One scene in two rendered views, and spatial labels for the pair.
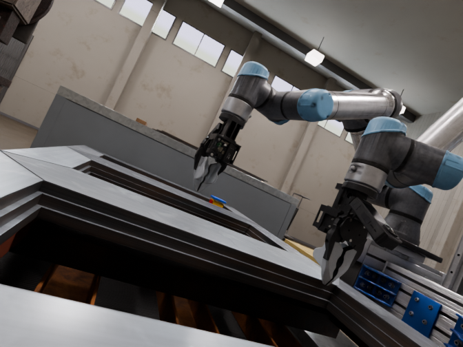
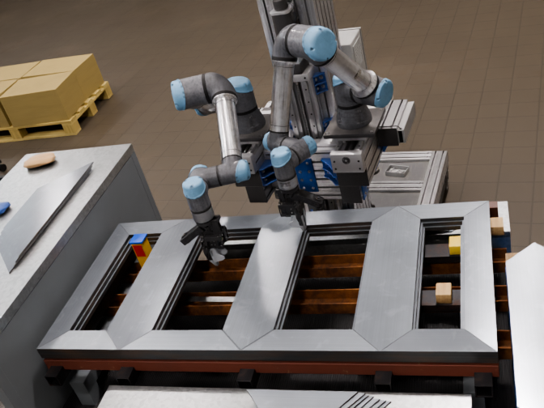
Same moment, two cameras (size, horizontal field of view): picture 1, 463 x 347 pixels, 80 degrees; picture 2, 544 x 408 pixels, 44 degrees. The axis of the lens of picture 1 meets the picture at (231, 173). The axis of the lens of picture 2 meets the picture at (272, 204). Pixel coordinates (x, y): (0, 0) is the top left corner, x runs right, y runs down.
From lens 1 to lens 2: 2.11 m
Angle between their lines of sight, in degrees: 57
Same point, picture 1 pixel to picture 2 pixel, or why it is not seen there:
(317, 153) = not seen: outside the picture
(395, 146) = (294, 163)
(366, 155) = (286, 177)
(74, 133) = (17, 355)
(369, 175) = (294, 183)
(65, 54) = not seen: outside the picture
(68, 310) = (360, 308)
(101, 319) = (361, 304)
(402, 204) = (241, 106)
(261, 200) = (119, 186)
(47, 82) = not seen: outside the picture
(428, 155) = (304, 153)
